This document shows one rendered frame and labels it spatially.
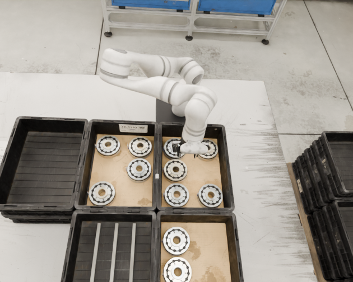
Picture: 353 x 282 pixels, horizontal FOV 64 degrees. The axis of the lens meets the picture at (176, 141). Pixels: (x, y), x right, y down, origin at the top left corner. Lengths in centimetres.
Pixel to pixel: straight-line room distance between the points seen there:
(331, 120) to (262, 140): 141
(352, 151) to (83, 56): 235
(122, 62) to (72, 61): 199
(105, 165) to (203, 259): 56
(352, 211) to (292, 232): 69
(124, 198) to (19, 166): 46
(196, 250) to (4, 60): 249
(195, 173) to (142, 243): 37
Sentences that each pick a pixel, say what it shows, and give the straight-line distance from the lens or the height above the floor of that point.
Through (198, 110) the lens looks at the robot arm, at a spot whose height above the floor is 134.
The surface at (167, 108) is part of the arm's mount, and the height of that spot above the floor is 78.
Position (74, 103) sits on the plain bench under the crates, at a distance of 164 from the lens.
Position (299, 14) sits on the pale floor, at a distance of 394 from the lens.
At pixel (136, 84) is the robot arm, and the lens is 89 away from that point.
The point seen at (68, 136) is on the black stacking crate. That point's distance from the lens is 136.
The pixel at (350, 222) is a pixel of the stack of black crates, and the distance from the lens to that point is 202.
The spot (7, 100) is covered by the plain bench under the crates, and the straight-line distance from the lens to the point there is 176.
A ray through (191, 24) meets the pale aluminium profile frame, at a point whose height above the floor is 17.
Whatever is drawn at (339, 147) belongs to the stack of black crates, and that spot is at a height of 49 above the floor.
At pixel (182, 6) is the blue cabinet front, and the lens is 292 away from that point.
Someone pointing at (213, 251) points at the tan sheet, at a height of 83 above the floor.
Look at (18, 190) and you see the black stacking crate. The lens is 131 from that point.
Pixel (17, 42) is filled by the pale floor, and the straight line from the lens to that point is 322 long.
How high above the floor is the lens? 196
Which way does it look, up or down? 59 degrees down
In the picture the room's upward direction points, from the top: 11 degrees clockwise
